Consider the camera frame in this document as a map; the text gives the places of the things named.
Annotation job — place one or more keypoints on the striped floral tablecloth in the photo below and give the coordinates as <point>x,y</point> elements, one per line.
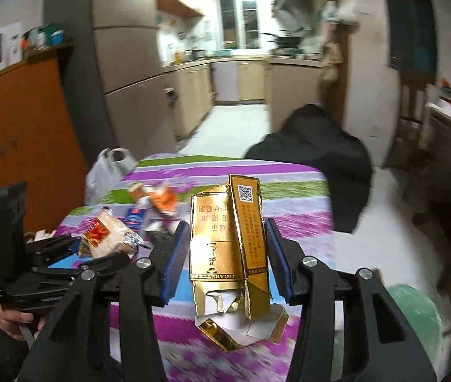
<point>225,183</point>

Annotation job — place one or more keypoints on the person's left hand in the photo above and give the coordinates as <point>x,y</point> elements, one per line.
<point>14,320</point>

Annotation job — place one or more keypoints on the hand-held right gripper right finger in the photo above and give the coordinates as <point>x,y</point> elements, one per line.
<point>278,264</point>

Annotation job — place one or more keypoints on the green lined trash bin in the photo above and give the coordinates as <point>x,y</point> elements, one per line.
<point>416,322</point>

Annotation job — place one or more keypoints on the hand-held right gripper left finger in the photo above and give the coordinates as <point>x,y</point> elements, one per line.
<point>174,264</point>

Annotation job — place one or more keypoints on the black bag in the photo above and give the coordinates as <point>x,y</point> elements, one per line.
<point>317,155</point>

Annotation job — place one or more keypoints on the orange wooden cabinet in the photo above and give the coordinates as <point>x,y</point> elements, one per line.
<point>18,147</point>

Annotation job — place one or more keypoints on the orange white carton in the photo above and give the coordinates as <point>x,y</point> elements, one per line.
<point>158,199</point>

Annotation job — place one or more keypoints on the beige kitchen base cabinets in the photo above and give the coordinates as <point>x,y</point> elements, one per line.
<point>245,79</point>

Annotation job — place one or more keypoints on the black wok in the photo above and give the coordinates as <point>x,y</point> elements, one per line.
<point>287,39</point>

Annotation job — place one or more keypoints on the gold cigarette box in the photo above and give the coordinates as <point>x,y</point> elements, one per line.
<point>225,254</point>

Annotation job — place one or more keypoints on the dark window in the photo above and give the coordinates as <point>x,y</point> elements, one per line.
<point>408,28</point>

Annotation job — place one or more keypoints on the steel range hood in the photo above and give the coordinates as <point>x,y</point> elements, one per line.
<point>289,4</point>

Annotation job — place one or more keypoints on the hanging cloths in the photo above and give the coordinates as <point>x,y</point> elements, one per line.
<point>331,59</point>

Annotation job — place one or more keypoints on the white plastic bag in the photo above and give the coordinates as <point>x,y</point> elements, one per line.
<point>106,171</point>

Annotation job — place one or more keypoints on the teal cup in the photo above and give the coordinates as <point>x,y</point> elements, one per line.
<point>55,36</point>

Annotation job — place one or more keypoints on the grey refrigerator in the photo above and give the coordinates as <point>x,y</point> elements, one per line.
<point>126,47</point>

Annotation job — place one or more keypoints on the clear snack wrapper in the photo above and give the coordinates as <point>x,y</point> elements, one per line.
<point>104,234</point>

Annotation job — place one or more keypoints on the kitchen window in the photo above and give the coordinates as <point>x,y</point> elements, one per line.
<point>239,12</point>

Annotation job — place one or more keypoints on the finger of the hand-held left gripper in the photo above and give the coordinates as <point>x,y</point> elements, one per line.
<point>106,264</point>
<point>52,244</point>

